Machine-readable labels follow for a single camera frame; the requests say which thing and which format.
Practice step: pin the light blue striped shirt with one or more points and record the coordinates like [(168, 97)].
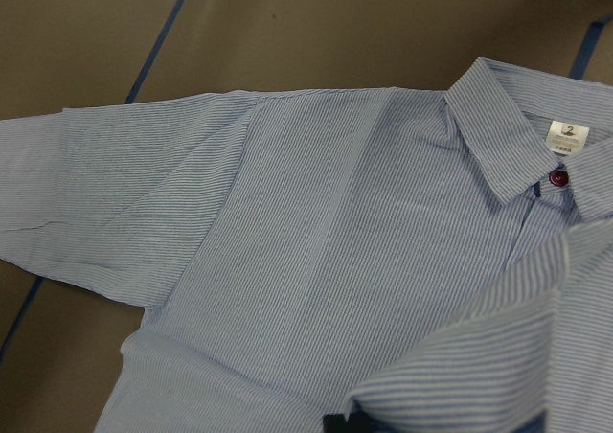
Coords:
[(443, 258)]

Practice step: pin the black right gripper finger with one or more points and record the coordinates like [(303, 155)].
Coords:
[(358, 420)]

